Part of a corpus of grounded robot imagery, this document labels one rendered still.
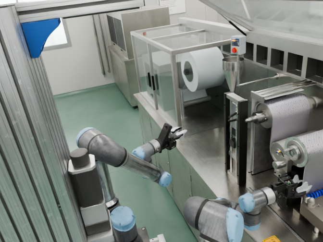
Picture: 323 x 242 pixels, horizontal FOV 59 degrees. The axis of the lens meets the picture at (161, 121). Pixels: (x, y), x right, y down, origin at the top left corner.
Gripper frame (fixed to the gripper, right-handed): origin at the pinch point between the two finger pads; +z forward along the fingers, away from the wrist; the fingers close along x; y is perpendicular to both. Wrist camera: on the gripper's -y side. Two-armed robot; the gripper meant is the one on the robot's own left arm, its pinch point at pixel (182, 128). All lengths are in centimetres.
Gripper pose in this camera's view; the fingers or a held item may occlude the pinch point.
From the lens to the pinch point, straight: 171.8
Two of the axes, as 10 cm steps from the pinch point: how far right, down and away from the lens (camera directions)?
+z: 7.6, -3.6, 5.5
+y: 0.2, 8.5, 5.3
